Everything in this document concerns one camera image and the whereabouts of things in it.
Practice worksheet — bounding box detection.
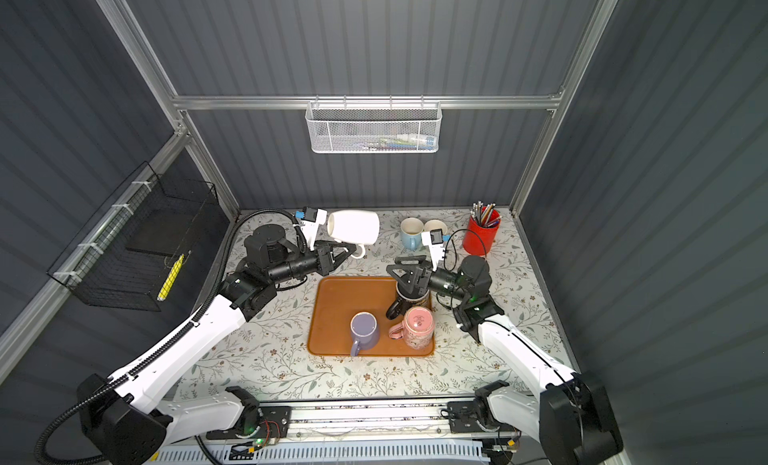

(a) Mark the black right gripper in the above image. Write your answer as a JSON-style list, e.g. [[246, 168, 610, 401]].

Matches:
[[389, 256, 469, 306]]

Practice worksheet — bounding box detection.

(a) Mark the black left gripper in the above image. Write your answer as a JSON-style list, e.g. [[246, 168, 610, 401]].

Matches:
[[266, 238, 354, 289]]

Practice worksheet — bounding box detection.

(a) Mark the black patterned mug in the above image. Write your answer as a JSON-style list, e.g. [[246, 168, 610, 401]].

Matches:
[[385, 286, 432, 320]]

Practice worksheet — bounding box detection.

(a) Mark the white mug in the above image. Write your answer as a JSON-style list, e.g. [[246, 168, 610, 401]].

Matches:
[[327, 210, 380, 259]]

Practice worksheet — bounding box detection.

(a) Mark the light blue mug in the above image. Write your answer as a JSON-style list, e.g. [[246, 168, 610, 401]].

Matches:
[[400, 217, 424, 251]]

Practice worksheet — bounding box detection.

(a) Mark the orange plastic tray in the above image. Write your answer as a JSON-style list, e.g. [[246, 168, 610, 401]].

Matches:
[[307, 276, 435, 357]]

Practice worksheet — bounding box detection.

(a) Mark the light green mug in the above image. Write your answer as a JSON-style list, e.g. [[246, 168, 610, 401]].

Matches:
[[423, 219, 448, 235]]

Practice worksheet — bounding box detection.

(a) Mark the purple mug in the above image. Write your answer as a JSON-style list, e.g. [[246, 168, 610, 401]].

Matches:
[[350, 311, 380, 356]]

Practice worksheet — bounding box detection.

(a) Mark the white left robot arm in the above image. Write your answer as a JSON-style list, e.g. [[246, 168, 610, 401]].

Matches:
[[33, 207, 367, 464]]

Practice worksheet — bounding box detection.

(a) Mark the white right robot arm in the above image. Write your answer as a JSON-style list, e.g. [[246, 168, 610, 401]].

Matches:
[[386, 256, 624, 464]]

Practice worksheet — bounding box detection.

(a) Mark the pink patterned mug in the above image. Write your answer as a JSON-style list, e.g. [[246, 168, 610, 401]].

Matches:
[[388, 306, 435, 350]]

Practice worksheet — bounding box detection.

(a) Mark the red pen holder cup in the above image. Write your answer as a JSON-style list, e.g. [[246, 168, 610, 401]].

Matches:
[[462, 210, 501, 256]]

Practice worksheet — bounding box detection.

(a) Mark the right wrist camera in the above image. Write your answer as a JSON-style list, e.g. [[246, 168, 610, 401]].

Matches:
[[421, 228, 449, 271]]

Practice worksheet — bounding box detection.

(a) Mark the white wire mesh basket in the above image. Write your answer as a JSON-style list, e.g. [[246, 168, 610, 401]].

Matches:
[[305, 99, 443, 154]]

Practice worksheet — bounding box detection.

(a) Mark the black wire wall basket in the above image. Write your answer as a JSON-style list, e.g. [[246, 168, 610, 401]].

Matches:
[[48, 168, 229, 312]]

